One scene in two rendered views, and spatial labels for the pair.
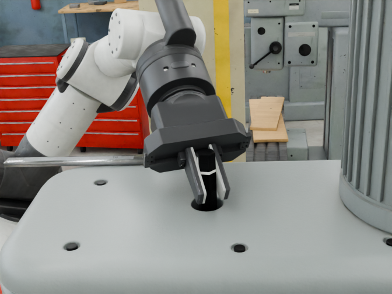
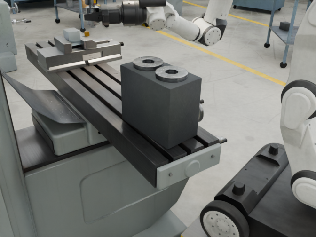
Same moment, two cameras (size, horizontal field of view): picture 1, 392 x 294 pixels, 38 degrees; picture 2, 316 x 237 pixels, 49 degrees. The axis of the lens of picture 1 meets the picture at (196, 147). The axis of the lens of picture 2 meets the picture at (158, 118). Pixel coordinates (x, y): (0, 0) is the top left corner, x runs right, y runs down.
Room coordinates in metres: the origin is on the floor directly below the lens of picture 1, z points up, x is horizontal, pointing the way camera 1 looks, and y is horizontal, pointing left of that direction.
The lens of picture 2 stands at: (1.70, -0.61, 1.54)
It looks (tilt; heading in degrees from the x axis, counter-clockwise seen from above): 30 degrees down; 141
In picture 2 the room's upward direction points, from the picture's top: 1 degrees clockwise
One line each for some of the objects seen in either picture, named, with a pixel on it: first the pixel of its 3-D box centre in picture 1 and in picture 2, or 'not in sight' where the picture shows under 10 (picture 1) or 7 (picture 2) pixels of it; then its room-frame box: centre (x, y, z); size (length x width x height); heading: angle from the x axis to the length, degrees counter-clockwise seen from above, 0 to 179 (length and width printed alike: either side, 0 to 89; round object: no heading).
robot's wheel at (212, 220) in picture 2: not in sight; (223, 225); (1.11, 0.21, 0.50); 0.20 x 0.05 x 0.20; 13
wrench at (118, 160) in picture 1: (93, 160); not in sight; (0.70, 0.14, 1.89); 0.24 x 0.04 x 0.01; 85
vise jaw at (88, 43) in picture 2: not in sight; (84, 40); (0.34, 0.06, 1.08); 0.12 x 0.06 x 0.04; 175
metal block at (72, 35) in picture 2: not in sight; (72, 36); (0.33, 0.01, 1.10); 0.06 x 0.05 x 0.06; 175
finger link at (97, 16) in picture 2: not in sight; (92, 17); (0.59, -0.02, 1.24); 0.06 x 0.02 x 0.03; 62
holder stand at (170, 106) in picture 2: not in sight; (159, 98); (1.00, -0.04, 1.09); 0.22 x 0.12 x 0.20; 2
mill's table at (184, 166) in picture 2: not in sight; (97, 87); (0.55, -0.01, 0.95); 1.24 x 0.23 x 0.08; 176
